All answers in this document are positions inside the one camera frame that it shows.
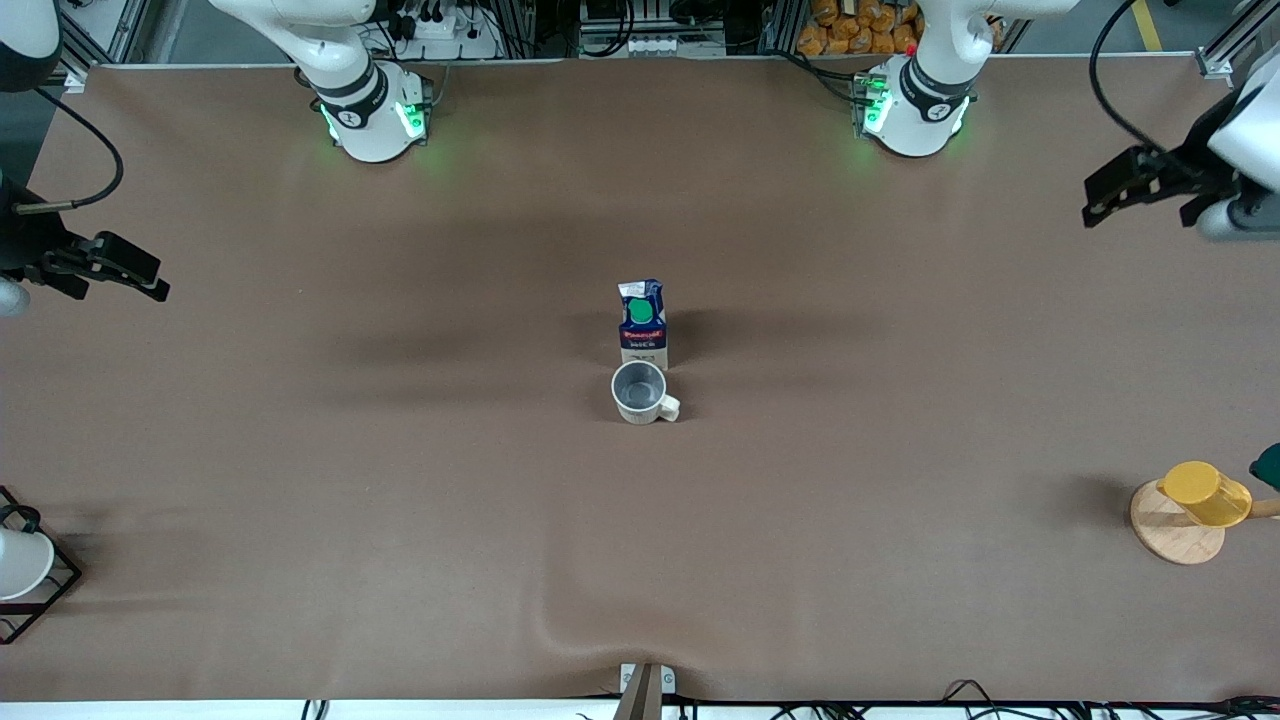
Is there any yellow mug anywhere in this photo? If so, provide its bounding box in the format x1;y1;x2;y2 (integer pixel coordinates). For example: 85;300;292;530
1158;461;1253;528

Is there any black wire rack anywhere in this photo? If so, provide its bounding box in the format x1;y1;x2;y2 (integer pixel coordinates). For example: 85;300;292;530
0;486;84;645

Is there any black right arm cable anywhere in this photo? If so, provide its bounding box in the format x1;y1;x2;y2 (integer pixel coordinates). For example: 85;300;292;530
14;88;126;215

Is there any white ceramic cup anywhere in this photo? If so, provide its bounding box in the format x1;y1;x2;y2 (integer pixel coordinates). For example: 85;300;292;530
0;528;56;602

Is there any grey mug with cream handle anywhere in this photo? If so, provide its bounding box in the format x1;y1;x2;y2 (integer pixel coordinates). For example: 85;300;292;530
611;360;682;425

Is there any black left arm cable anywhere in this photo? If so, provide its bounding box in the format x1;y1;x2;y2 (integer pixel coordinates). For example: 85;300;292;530
1089;0;1166;156

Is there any white power strip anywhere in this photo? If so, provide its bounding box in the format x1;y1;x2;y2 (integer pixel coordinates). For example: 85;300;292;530
395;5;501;61

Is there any metal table clamp bracket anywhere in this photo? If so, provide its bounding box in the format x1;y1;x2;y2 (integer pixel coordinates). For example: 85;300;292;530
612;662;678;720

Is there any wooden mug stand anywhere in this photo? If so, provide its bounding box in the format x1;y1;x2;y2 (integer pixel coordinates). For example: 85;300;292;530
1130;479;1280;566

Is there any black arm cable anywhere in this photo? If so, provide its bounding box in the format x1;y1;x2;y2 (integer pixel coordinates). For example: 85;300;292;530
1089;0;1166;156
14;88;126;215

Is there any aluminium frame profile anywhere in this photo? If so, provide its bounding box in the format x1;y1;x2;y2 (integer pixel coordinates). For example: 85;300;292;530
1196;0;1280;83
58;0;161;93

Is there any blue white Pascal milk carton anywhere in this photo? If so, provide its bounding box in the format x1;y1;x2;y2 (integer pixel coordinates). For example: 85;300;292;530
617;279;670;371

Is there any pile of orange bread rolls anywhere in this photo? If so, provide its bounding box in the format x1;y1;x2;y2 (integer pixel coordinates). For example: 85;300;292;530
797;0;923;57

